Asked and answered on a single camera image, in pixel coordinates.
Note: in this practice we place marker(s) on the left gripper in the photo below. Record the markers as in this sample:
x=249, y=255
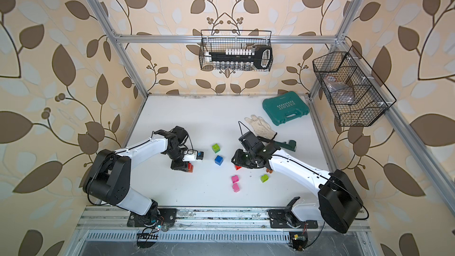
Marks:
x=183, y=165

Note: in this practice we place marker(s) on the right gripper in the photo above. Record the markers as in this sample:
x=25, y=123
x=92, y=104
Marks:
x=238, y=160

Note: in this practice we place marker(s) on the small red lego brick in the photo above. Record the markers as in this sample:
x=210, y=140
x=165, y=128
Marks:
x=190, y=168

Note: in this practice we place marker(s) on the dark blue lego brick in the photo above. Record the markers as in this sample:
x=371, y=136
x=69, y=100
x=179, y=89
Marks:
x=218, y=160

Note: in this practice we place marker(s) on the lime green lego brick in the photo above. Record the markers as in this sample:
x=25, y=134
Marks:
x=216, y=148

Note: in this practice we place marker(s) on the pink lego brick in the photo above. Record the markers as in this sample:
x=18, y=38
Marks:
x=236, y=187
x=235, y=179

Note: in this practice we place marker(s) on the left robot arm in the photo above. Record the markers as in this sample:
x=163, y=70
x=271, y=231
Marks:
x=109, y=177

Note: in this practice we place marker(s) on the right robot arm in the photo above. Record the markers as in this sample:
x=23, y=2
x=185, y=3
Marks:
x=338, y=201

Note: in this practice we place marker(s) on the lime lego brick lower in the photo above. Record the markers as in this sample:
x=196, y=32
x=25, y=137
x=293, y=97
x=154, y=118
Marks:
x=264, y=178

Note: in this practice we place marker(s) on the white work glove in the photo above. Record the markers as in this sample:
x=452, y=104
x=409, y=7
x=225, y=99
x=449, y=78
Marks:
x=261, y=127

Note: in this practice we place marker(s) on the black pipe wrench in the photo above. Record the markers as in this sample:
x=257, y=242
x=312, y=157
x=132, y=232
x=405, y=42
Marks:
x=290, y=145

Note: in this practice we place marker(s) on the green plastic tool case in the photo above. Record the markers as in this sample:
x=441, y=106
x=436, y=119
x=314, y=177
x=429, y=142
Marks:
x=285, y=108

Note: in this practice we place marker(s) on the black socket holder set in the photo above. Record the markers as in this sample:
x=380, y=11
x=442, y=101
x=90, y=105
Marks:
x=256, y=58

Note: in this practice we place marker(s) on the plastic bag in basket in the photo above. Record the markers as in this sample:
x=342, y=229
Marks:
x=340, y=92

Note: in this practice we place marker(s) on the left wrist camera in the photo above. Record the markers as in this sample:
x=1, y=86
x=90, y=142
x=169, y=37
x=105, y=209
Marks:
x=194, y=156

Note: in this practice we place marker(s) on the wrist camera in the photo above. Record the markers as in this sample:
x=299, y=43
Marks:
x=250, y=142
x=194, y=156

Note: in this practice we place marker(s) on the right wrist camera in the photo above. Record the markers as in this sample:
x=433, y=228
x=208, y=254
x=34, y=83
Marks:
x=250, y=142

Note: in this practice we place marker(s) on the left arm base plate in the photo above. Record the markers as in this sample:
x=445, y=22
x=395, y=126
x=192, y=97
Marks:
x=163, y=217

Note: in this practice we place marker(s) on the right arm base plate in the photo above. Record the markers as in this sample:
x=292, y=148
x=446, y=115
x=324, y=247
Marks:
x=285, y=219

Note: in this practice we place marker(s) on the back wire basket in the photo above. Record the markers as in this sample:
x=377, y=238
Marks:
x=220, y=39

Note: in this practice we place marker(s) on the wire basket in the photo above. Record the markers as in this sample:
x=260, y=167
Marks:
x=355, y=92
x=220, y=39

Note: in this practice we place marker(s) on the right wire basket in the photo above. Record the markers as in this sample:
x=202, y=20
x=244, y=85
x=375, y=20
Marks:
x=355, y=92

